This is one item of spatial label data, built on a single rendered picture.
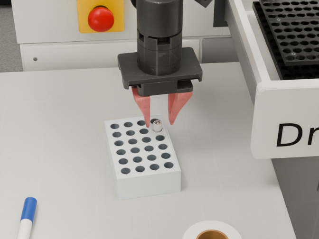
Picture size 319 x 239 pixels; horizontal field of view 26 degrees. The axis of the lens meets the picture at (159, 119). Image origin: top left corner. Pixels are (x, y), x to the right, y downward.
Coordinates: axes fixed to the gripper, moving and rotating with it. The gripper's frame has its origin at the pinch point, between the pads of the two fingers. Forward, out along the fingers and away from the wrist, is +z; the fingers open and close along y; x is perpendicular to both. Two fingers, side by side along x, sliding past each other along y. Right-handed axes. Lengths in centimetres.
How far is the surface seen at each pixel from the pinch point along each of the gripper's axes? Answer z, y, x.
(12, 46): 83, 26, -158
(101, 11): -7.5, 5.4, -17.9
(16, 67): 83, 25, -143
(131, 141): 2.4, 4.1, 1.2
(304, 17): -8.4, -23.2, -9.2
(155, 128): 1.2, 0.5, 0.4
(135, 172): 1.8, 4.7, 8.2
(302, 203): 42, -34, -20
